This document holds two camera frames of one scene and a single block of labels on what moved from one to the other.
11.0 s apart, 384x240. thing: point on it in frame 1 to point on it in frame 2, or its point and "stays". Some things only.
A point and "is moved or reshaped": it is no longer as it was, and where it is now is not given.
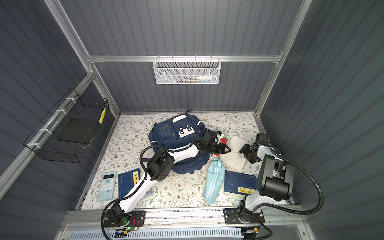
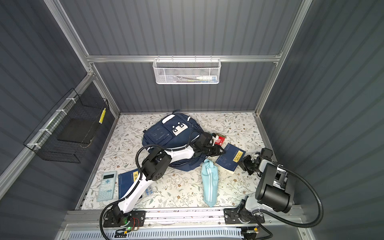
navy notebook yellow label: x=126 y=181 stays
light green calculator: x=107 y=189 stays
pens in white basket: x=202 y=79 stays
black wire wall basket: x=65 y=134 stays
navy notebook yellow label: x=239 y=183 to x=229 y=161
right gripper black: x=245 y=150 to x=244 y=163
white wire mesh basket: x=187 y=71 stays
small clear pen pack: x=149 y=192 stays
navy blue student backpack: x=177 y=131 is moved or reshaped
